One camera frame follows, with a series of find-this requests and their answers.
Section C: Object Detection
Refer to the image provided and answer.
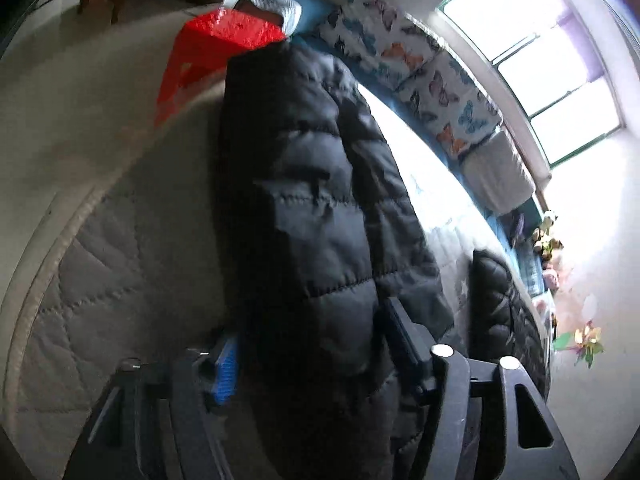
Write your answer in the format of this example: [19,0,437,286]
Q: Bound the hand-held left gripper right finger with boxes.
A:
[382,297,581,480]

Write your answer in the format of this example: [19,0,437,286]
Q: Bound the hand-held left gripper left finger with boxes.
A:
[70,335,244,480]

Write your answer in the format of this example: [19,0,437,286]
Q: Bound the black puffer jacket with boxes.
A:
[212,42,552,480]

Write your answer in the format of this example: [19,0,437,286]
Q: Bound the grey quilted star blanket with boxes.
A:
[0,80,551,480]

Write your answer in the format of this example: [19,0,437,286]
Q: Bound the stuffed toys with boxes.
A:
[529,209,565,263]

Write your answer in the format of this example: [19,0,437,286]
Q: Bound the artificial flower decoration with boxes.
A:
[554,320,604,367]

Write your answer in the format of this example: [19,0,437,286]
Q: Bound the plain grey pillow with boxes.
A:
[459,130,537,217]

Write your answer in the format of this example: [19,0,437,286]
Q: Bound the butterfly print pillow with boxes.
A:
[397,52,504,159]
[319,0,442,92]

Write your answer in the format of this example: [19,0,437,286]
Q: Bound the window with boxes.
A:
[434,0,627,171]

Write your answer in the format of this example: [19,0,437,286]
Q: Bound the red plastic stool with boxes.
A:
[152,7,289,128]

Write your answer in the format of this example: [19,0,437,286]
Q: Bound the grey fabric bundle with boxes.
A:
[221,0,305,37]

